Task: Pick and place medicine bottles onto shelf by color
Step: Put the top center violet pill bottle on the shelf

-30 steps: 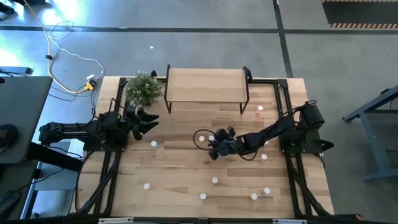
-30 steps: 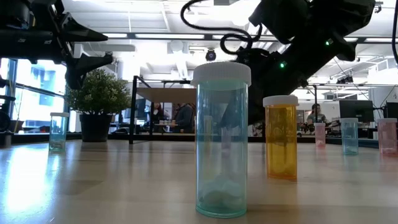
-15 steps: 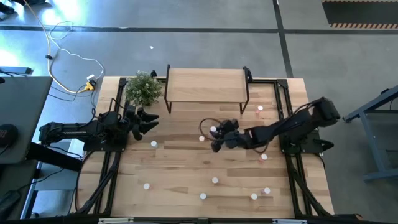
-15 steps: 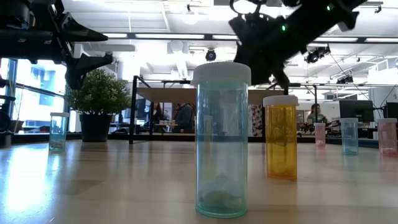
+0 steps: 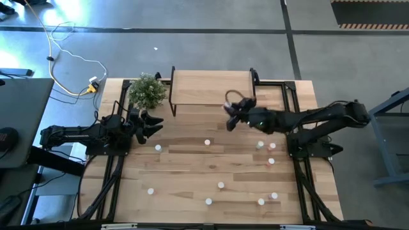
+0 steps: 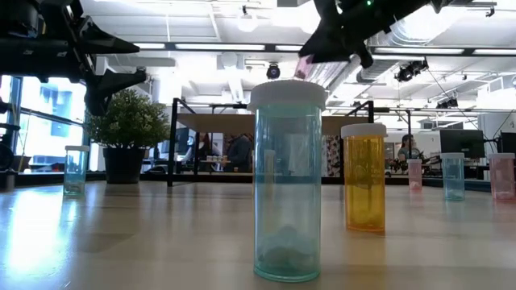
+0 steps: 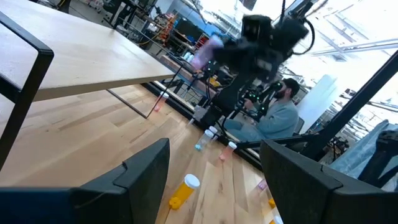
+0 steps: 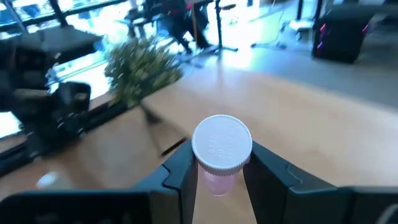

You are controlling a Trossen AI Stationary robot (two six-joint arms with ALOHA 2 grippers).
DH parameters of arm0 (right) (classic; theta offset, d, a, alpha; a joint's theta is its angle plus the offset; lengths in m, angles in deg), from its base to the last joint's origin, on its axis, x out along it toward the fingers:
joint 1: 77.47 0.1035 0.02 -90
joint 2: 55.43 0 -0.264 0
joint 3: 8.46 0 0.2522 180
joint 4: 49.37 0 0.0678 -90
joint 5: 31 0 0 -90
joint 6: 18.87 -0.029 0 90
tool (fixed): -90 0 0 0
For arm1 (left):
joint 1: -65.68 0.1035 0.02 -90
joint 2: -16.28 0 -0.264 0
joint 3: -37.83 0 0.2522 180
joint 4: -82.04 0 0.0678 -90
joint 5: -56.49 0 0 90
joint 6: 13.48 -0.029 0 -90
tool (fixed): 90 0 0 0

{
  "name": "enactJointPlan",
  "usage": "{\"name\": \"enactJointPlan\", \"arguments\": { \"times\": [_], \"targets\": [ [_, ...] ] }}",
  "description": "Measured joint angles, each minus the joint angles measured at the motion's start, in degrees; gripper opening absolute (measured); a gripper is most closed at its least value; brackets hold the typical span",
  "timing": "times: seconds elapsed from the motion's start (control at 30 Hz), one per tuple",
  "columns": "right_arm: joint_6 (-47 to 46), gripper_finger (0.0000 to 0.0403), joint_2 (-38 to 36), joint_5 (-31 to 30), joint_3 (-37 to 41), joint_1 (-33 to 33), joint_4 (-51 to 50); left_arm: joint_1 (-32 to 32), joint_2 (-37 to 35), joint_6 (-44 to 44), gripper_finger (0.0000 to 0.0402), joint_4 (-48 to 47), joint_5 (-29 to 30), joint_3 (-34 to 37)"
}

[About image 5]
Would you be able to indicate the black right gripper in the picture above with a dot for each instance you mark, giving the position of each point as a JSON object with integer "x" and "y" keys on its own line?
{"x": 247, "y": 111}

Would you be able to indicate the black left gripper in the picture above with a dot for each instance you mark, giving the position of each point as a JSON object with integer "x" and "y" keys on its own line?
{"x": 135, "y": 123}

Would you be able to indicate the lilac pink pill bottle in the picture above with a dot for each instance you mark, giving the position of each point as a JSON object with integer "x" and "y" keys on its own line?
{"x": 227, "y": 104}
{"x": 150, "y": 191}

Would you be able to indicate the orange pill bottle white cap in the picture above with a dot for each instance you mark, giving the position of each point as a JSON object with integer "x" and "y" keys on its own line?
{"x": 261, "y": 201}
{"x": 207, "y": 142}
{"x": 220, "y": 185}

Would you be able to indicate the salmon red pill bottle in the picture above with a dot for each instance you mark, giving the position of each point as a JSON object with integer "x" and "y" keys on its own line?
{"x": 272, "y": 146}
{"x": 271, "y": 161}

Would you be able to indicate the small bottles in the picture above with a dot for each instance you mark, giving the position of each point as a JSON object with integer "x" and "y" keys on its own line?
{"x": 273, "y": 195}

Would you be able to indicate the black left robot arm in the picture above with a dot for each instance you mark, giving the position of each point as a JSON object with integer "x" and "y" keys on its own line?
{"x": 73, "y": 135}

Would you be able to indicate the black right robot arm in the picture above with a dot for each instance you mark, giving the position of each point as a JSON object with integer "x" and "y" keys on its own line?
{"x": 319, "y": 115}

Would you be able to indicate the potted green plant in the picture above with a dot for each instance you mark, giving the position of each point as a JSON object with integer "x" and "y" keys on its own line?
{"x": 147, "y": 91}

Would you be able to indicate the yellow white power plug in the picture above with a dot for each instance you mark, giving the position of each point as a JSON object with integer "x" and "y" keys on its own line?
{"x": 93, "y": 83}

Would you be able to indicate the black desk leg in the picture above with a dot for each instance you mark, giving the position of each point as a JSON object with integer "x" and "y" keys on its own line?
{"x": 54, "y": 161}

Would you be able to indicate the white strip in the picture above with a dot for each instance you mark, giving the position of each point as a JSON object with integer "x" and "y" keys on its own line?
{"x": 119, "y": 226}
{"x": 298, "y": 227}

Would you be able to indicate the grey desk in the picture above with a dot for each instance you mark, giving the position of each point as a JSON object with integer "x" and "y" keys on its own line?
{"x": 25, "y": 111}

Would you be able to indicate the black round device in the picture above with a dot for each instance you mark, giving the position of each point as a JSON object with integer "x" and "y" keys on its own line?
{"x": 7, "y": 139}

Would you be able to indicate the grey flat device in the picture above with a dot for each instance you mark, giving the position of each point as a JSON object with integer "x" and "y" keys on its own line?
{"x": 16, "y": 72}

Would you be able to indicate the black mat hazard stripe edge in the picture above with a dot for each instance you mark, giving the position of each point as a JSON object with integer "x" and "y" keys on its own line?
{"x": 367, "y": 12}

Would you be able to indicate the black rounded object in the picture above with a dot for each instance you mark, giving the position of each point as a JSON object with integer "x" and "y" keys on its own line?
{"x": 8, "y": 207}

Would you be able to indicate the person's foot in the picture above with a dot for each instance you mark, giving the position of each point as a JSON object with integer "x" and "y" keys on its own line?
{"x": 6, "y": 9}
{"x": 32, "y": 2}

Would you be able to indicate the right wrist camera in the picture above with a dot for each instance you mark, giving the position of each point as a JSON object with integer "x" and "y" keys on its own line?
{"x": 232, "y": 124}

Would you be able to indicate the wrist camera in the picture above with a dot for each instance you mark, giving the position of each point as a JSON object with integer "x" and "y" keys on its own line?
{"x": 232, "y": 124}
{"x": 140, "y": 139}

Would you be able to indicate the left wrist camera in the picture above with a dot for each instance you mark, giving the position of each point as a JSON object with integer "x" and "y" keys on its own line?
{"x": 140, "y": 139}

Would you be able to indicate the wooden shelf black metal frame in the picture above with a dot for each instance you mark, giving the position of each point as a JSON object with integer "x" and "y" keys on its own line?
{"x": 207, "y": 86}

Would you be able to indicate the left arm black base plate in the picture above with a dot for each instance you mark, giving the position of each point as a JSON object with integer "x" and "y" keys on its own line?
{"x": 96, "y": 152}

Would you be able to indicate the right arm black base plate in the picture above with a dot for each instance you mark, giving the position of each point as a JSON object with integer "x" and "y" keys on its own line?
{"x": 334, "y": 149}

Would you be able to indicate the blue grey metal cart frame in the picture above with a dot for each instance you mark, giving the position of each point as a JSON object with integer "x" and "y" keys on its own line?
{"x": 393, "y": 179}

